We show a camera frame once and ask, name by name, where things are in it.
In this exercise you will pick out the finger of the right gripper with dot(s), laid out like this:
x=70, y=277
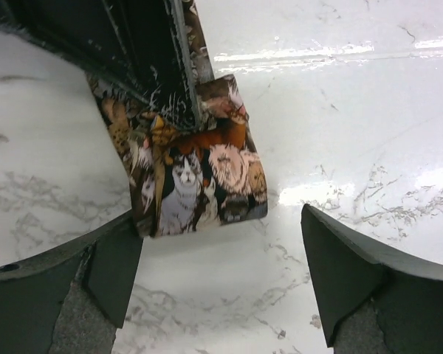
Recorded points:
x=138, y=46

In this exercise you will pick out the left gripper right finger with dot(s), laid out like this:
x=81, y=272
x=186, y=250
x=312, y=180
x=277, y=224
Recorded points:
x=371, y=297

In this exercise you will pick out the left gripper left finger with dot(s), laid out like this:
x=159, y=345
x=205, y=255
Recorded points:
x=72, y=298

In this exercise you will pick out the brown cat pattern tie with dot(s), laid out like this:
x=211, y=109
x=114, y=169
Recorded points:
x=184, y=181

